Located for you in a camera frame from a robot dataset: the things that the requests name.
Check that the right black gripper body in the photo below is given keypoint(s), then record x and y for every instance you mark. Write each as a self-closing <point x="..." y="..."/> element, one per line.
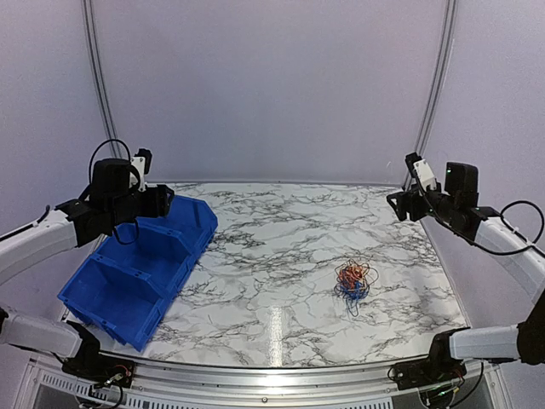
<point x="411" y="197"/>

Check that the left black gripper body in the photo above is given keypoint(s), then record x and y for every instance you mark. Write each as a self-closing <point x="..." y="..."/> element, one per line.
<point x="123" y="208"/>

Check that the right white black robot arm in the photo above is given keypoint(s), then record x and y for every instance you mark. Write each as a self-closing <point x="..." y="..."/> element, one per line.
<point x="454" y="205"/>

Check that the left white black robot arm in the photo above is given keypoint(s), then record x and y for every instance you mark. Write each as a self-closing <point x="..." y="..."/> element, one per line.
<point x="117" y="193"/>

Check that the blue bin far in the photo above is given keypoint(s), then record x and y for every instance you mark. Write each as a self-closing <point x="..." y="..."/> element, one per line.
<point x="183" y="217"/>

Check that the blue bin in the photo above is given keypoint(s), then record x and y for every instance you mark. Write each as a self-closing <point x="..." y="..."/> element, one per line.
<point x="123" y="302"/>
<point x="167" y="274"/>
<point x="183" y="217"/>

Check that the blue bin middle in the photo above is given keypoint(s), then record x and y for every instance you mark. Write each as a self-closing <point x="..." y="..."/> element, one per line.
<point x="167" y="274"/>

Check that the blue bin near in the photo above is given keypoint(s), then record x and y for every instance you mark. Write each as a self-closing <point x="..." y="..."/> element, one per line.
<point x="123" y="302"/>

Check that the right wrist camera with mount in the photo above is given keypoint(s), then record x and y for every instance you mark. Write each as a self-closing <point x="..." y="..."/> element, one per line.
<point x="422" y="173"/>

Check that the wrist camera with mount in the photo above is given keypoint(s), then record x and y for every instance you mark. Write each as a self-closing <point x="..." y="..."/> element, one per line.
<point x="140" y="167"/>
<point x="422" y="173"/>

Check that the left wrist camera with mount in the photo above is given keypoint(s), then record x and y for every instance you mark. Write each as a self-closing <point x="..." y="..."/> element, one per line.
<point x="140" y="167"/>

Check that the right aluminium corner post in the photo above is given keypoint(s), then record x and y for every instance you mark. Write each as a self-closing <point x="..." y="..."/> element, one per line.
<point x="438" y="79"/>

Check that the aluminium corner post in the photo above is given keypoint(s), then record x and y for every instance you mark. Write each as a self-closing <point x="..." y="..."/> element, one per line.
<point x="438" y="79"/>
<point x="118" y="148"/>

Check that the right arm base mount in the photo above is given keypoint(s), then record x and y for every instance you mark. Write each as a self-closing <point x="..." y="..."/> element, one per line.
<point x="426" y="368"/>

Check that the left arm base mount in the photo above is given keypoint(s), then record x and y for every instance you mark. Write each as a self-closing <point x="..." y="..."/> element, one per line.
<point x="89" y="363"/>

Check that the aluminium front frame rail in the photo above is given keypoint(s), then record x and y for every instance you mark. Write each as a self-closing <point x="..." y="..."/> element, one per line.
<point x="163" y="384"/>

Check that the left aluminium corner post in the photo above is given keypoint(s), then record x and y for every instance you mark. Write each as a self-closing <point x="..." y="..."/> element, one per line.
<point x="118" y="148"/>

